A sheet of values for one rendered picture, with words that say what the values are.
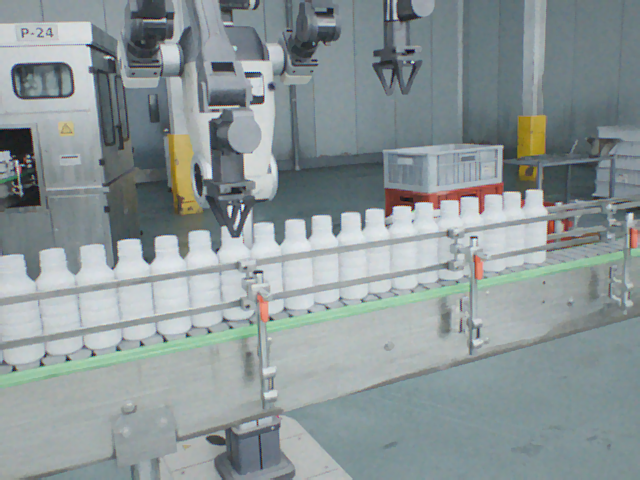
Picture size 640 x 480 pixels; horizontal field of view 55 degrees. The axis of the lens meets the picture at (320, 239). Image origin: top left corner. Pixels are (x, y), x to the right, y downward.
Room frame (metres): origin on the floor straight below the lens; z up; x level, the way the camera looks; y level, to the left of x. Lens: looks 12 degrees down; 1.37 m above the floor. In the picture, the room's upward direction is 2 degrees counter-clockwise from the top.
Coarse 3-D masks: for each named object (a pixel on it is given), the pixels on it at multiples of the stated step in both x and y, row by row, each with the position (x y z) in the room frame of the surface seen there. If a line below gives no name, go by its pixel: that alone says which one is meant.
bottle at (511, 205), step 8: (512, 192) 1.38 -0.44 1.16; (504, 200) 1.36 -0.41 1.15; (512, 200) 1.35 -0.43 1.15; (504, 208) 1.36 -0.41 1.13; (512, 208) 1.34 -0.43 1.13; (520, 208) 1.35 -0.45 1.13; (512, 216) 1.33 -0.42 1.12; (520, 216) 1.34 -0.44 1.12; (512, 232) 1.33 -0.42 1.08; (520, 232) 1.34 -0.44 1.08; (512, 240) 1.33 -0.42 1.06; (520, 240) 1.34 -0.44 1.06; (512, 248) 1.33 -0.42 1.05; (520, 248) 1.34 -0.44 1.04; (520, 256) 1.34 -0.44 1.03; (512, 264) 1.33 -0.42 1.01; (520, 264) 1.34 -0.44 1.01
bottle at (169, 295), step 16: (160, 240) 1.00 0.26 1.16; (176, 240) 1.02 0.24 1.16; (160, 256) 1.00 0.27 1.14; (176, 256) 1.01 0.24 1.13; (160, 272) 0.99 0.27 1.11; (160, 288) 0.99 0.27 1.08; (176, 288) 0.99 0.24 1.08; (160, 304) 0.99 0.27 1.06; (176, 304) 0.99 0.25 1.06; (176, 320) 0.99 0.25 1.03
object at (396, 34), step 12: (384, 24) 1.41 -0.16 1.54; (396, 24) 1.38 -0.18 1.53; (408, 24) 1.40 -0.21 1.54; (384, 36) 1.40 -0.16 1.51; (396, 36) 1.38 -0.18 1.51; (408, 36) 1.40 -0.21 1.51; (384, 48) 1.40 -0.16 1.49; (396, 48) 1.35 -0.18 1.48; (408, 48) 1.36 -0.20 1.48; (420, 48) 1.38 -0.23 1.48
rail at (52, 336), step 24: (552, 216) 1.36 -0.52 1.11; (384, 240) 1.17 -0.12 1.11; (408, 240) 1.19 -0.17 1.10; (576, 240) 1.40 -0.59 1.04; (264, 264) 1.06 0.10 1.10; (72, 288) 0.92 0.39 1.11; (96, 288) 0.93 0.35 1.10; (312, 288) 1.10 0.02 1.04; (336, 288) 1.12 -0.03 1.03; (168, 312) 0.98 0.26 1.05; (192, 312) 1.00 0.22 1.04; (48, 336) 0.90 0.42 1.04; (72, 336) 0.92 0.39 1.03
